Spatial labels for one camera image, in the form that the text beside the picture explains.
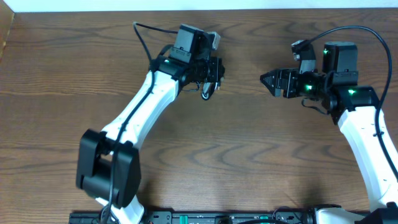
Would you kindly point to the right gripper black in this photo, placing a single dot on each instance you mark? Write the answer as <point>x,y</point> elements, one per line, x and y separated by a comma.
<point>288,75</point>

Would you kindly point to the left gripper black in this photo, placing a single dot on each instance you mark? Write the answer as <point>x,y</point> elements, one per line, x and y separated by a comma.
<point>216,75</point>

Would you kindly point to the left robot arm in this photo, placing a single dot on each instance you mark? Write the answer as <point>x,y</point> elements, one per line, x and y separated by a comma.
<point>109,167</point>

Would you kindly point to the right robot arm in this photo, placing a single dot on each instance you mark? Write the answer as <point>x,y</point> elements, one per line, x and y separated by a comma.
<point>353,109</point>

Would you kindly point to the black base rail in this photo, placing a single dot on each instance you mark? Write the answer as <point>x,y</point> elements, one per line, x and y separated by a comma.
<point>170,217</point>

